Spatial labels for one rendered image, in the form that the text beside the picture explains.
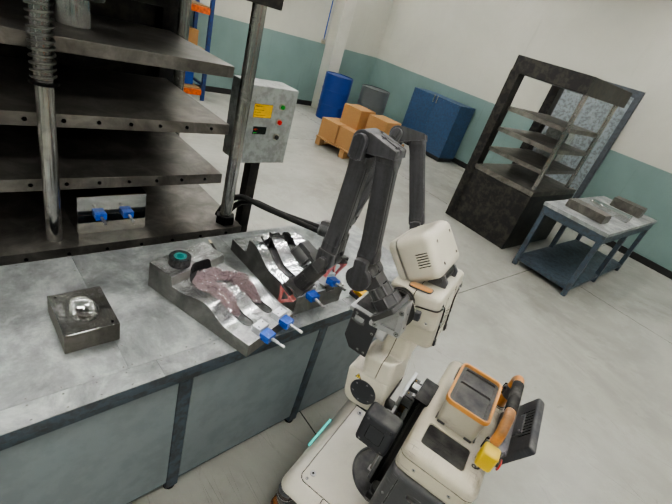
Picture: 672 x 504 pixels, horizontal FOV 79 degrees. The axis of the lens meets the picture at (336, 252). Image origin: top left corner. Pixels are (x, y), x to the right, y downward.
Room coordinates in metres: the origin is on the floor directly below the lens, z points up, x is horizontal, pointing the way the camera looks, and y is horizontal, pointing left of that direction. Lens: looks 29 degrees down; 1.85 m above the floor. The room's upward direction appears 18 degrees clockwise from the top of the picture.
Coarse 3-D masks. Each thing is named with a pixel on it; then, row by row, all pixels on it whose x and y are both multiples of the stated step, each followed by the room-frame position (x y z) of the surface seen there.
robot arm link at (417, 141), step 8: (392, 128) 1.52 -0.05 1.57; (400, 128) 1.52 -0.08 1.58; (408, 128) 1.51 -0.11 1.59; (408, 136) 1.51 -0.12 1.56; (416, 136) 1.50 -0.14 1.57; (424, 136) 1.50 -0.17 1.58; (416, 144) 1.50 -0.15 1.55; (424, 144) 1.50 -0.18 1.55; (416, 152) 1.50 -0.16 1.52; (424, 152) 1.51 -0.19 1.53; (416, 160) 1.49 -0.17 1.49; (424, 160) 1.50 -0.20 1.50; (416, 168) 1.48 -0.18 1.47; (424, 168) 1.49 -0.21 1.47; (416, 176) 1.48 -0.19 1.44; (424, 176) 1.48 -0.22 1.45; (416, 184) 1.47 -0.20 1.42; (424, 184) 1.48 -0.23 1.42; (416, 192) 1.46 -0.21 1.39; (424, 192) 1.47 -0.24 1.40; (416, 200) 1.45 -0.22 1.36; (424, 200) 1.47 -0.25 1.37; (416, 208) 1.44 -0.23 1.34; (424, 208) 1.46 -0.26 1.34; (416, 216) 1.43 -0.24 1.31; (424, 216) 1.45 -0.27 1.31; (416, 224) 1.40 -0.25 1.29
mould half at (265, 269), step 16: (240, 240) 1.62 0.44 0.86; (256, 240) 1.54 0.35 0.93; (272, 240) 1.58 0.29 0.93; (240, 256) 1.55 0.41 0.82; (256, 256) 1.48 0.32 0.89; (288, 256) 1.55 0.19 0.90; (256, 272) 1.47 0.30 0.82; (272, 272) 1.41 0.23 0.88; (272, 288) 1.39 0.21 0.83; (320, 288) 1.40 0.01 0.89; (336, 288) 1.46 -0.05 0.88; (288, 304) 1.31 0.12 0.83; (304, 304) 1.33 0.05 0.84
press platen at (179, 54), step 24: (0, 0) 1.65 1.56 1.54; (0, 24) 1.28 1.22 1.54; (24, 24) 1.38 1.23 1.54; (96, 24) 1.81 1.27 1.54; (120, 24) 2.01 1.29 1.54; (72, 48) 1.41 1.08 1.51; (96, 48) 1.46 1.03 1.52; (120, 48) 1.53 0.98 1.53; (144, 48) 1.64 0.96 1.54; (168, 48) 1.80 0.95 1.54; (192, 48) 2.00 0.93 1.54; (216, 72) 1.82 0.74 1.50
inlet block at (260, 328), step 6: (258, 324) 1.09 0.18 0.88; (264, 324) 1.10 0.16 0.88; (252, 330) 1.07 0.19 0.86; (258, 330) 1.06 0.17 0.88; (264, 330) 1.08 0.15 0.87; (270, 330) 1.09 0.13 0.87; (264, 336) 1.06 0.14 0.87; (270, 336) 1.06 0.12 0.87; (264, 342) 1.05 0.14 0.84; (276, 342) 1.05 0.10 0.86
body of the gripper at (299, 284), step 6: (294, 276) 1.13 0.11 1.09; (300, 276) 1.10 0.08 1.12; (288, 282) 1.09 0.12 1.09; (294, 282) 1.10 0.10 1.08; (300, 282) 1.09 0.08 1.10; (306, 282) 1.09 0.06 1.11; (312, 282) 1.09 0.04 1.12; (294, 288) 1.08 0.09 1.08; (300, 288) 1.09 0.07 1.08; (306, 288) 1.10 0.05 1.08; (294, 294) 1.07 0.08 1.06; (300, 294) 1.08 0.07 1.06
